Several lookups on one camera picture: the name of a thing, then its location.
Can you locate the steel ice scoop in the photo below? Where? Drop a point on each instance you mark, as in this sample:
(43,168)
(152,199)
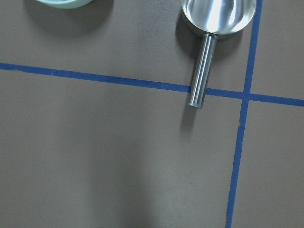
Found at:
(213,21)

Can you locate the green bowl of ice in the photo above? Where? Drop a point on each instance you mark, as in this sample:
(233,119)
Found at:
(65,4)

